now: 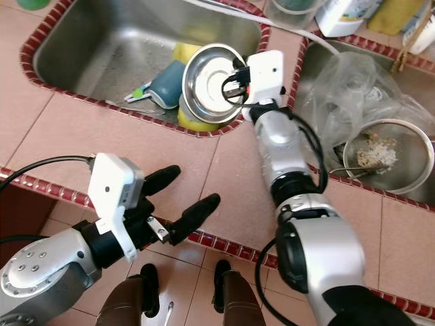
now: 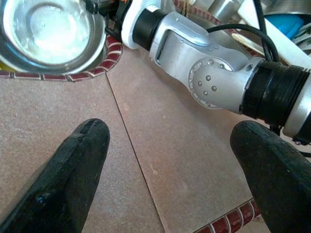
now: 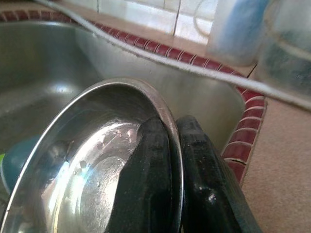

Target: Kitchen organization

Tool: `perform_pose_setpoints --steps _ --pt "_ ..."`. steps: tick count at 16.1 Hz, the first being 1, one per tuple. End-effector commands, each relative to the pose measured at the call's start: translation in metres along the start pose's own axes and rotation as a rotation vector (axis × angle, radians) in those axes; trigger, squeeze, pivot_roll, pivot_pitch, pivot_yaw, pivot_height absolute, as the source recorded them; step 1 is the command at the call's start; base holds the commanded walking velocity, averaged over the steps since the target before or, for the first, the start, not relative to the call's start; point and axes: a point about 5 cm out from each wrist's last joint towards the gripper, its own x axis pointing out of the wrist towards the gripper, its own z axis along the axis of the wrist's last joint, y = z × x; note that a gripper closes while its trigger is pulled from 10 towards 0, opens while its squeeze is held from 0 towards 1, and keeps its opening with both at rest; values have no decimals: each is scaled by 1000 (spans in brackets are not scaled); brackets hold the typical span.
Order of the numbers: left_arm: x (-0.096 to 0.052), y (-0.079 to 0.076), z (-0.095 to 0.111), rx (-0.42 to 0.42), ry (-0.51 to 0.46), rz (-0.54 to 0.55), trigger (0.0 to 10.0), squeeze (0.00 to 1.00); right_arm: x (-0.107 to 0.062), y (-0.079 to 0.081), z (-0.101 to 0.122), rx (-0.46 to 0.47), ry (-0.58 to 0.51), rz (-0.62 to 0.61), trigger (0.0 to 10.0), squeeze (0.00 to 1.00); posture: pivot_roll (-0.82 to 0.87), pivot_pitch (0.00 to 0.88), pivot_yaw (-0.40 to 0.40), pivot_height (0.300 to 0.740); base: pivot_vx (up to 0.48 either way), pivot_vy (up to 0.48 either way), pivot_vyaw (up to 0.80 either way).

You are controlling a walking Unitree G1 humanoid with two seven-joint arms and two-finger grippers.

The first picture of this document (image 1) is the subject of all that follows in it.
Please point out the brown left robot leg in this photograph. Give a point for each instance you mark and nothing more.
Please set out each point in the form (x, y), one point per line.
(122, 312)

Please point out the round steel plate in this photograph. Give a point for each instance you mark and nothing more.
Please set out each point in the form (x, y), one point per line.
(207, 85)

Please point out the clear plastic bag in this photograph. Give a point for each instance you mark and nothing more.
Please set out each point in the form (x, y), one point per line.
(360, 88)

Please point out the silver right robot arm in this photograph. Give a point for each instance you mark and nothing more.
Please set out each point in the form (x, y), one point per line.
(326, 251)

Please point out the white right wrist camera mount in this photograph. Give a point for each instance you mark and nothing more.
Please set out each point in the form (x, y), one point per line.
(265, 78)

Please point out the bright yellow sponge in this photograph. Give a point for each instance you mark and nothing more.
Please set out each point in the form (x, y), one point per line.
(185, 53)

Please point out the stainless steel sink basin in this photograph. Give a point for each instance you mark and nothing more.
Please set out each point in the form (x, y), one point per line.
(319, 163)
(109, 54)

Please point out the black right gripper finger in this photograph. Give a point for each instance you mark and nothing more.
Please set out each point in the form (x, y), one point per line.
(241, 73)

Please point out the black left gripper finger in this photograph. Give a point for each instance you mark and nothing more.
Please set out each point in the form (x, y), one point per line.
(162, 180)
(196, 217)

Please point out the green white brush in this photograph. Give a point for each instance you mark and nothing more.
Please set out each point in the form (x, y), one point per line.
(139, 92)

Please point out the white detergent bottle yellow cap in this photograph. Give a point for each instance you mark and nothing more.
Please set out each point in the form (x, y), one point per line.
(346, 17)

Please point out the blue white utensil holder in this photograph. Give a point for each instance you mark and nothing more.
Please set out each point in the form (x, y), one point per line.
(166, 85)

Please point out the yellow plastic bowl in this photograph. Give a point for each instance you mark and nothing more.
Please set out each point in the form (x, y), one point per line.
(194, 122)

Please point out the clear plastic container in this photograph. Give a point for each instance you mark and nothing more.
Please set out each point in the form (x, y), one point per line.
(292, 13)

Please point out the steel strainer bowl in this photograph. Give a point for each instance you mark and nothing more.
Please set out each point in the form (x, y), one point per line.
(380, 156)

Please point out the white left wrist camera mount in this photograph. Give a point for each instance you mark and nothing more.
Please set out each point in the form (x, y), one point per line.
(117, 197)

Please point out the mustard yellow sponge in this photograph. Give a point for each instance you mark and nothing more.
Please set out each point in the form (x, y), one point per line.
(394, 17)

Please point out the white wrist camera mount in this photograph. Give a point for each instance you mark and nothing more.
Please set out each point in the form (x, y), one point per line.
(265, 78)
(117, 197)

